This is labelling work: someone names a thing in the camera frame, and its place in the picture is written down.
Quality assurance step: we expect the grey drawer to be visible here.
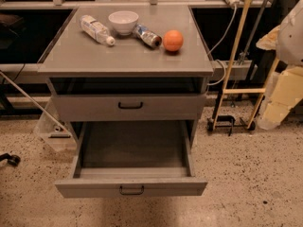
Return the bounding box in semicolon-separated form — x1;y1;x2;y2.
52;94;205;122
55;120;207;198

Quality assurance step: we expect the orange ball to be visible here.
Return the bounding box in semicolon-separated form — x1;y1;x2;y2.
163;30;184;52

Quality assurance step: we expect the grey drawer cabinet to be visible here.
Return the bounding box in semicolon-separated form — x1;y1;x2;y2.
39;5;213;136

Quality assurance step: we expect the black caster wheel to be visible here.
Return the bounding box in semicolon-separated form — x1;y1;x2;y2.
0;153;21;166

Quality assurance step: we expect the white power cable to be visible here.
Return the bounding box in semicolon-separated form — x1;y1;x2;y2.
205;3;239;87

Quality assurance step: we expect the clear plastic bin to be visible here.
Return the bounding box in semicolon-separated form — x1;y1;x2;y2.
33;98;78;153

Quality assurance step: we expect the white ceramic bowl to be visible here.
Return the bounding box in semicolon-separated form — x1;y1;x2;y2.
108;10;139;35

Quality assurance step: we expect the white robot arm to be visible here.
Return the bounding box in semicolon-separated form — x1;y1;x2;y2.
257;0;303;130

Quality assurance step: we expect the clear plastic water bottle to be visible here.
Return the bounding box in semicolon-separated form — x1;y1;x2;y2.
80;15;116;46

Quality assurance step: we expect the yellow wooden ladder frame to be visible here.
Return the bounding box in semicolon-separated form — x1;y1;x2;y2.
211;0;281;131

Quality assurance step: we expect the white diagonal rod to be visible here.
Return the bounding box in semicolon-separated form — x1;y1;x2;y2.
0;70;72;135

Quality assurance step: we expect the grey top drawer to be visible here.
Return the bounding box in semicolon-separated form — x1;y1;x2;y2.
52;94;205;122

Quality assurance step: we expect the black clamp on floor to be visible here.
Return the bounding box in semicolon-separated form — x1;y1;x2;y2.
206;115;256;135

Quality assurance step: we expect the silver crushed can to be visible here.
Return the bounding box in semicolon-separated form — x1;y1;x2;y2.
134;24;162;48

